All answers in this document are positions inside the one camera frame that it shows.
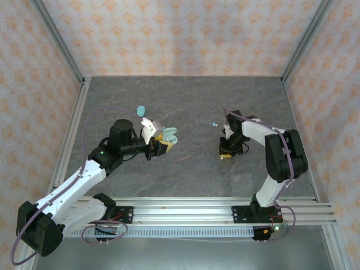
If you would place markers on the pale green earbud case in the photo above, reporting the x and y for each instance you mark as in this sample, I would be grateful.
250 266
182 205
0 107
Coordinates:
170 131

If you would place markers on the light blue earbud case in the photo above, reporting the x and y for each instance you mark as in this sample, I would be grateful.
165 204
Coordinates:
141 111

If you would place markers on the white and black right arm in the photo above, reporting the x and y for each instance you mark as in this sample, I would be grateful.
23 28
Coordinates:
284 157

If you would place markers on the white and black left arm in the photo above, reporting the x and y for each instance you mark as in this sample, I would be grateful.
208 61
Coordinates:
73 182

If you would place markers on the aluminium side rail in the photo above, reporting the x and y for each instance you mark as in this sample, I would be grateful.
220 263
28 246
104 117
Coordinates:
292 112
70 135

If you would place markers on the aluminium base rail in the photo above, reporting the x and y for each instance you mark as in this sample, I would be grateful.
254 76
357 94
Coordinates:
182 213

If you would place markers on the aluminium frame post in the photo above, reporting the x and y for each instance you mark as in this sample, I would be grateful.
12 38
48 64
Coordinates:
306 39
59 39

